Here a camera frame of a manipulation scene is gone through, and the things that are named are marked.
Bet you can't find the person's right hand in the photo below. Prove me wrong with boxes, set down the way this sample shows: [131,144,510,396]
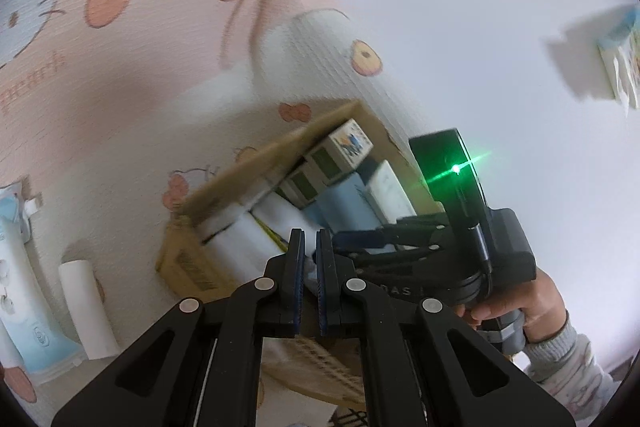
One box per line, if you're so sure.
[466,268,569,344]

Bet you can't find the white green carton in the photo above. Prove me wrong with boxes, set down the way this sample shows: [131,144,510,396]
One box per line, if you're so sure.
[276,164,324,210]

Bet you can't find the white cartoon panda carton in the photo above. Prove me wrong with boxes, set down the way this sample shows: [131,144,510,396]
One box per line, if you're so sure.
[305,118,375,186]

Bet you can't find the pink cartoon printed blanket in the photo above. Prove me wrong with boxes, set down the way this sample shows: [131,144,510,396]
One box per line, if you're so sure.
[0,0,640,427]

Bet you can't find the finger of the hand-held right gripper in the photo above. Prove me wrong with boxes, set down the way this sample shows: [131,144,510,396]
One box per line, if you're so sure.
[344,238,459,274]
[333,213,452,250]

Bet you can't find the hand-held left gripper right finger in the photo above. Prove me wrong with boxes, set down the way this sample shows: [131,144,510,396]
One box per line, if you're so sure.
[316,228,576,427]

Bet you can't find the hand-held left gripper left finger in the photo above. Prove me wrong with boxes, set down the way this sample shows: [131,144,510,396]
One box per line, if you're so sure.
[50,228,306,427]

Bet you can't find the brown cardboard box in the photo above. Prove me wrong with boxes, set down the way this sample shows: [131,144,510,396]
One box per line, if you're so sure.
[155,99,446,408]

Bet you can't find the light blue wipes pack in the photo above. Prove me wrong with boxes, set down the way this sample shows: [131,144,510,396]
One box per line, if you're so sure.
[0,186,84,386]

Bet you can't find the light blue box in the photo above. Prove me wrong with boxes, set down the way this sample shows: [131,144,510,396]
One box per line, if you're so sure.
[302,179,387,234]

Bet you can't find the small tissue packet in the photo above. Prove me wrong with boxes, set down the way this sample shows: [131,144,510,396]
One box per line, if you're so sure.
[597,4,640,110]

